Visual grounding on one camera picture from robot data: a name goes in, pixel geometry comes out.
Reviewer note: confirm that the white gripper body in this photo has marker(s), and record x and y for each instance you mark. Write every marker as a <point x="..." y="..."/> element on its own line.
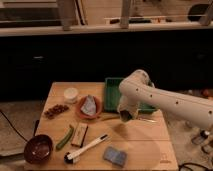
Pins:
<point x="129" y="105"/>

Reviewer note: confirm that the dark metallic cup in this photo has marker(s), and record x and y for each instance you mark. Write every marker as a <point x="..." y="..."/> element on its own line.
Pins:
<point x="126" y="116"/>

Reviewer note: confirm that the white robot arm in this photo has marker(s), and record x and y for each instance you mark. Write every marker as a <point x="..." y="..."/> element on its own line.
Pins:
<point x="135" y="89"/>

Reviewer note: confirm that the green plastic tray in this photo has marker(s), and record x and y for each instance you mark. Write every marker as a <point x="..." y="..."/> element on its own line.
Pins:
<point x="112" y="96"/>

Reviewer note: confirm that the grey crumpled cloth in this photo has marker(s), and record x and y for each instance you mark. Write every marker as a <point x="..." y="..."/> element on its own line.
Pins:
<point x="89" y="106"/>

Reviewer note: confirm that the blue sponge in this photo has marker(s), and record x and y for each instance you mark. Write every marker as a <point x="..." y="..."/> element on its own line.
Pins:
<point x="115" y="156"/>

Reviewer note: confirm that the small white cup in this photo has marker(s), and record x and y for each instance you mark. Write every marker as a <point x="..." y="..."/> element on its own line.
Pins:
<point x="71" y="94"/>

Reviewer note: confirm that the wooden block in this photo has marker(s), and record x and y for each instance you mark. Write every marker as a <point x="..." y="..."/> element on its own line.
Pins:
<point x="79" y="134"/>

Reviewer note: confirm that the brown grape bunch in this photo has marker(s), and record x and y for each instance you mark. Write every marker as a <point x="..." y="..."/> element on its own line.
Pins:
<point x="55" y="110"/>

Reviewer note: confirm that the green cucumber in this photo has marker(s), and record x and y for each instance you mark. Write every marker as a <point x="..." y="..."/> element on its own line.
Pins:
<point x="65" y="139"/>

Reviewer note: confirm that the dark purple bowl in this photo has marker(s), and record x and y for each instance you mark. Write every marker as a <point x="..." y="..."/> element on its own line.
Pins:
<point x="38" y="149"/>

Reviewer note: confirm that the white handled brush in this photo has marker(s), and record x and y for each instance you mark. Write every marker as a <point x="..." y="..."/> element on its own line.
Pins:
<point x="71" y="157"/>

